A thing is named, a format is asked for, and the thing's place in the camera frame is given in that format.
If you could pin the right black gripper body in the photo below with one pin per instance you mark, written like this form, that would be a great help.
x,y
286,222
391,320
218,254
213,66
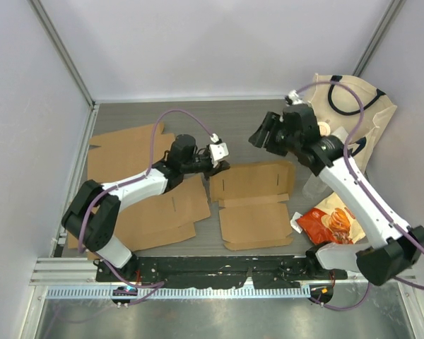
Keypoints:
x,y
278,140

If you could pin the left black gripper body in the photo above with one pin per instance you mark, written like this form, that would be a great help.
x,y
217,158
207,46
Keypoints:
x,y
201,164

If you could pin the brown cardboard box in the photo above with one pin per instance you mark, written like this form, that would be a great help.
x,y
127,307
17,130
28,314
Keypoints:
x,y
252,204

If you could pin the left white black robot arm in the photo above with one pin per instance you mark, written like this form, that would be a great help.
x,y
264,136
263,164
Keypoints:
x,y
92,215

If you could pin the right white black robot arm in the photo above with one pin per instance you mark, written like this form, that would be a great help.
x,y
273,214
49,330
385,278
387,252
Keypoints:
x,y
392,244

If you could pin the round beige lid in bag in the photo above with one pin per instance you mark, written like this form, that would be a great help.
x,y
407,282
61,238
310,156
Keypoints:
x,y
324,128

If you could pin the clear plastic water bottle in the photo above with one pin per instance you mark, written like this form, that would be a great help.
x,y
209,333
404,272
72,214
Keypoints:
x,y
313,187

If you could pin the beige canvas tote bag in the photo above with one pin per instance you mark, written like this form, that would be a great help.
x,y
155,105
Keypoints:
x,y
349,102

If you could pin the small white paper packet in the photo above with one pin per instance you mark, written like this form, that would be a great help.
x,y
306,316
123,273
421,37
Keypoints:
x,y
294,222

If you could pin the orange chips snack bag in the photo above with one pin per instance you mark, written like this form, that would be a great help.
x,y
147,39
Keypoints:
x,y
331,221

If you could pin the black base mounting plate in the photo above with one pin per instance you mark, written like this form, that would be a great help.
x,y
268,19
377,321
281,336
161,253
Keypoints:
x,y
217,272

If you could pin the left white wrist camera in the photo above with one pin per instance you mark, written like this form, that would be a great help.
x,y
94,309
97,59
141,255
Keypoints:
x,y
218,150

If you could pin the right aluminium frame post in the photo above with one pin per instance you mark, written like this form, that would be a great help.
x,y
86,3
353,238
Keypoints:
x,y
382,28

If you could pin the aluminium frame post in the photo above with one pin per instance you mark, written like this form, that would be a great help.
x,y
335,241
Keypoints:
x,y
382,28
59,46

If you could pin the left aluminium frame post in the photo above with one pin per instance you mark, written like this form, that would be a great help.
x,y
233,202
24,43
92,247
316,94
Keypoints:
x,y
59,46

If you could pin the white slotted cable duct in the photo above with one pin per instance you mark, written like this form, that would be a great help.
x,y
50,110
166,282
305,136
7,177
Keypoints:
x,y
110,291

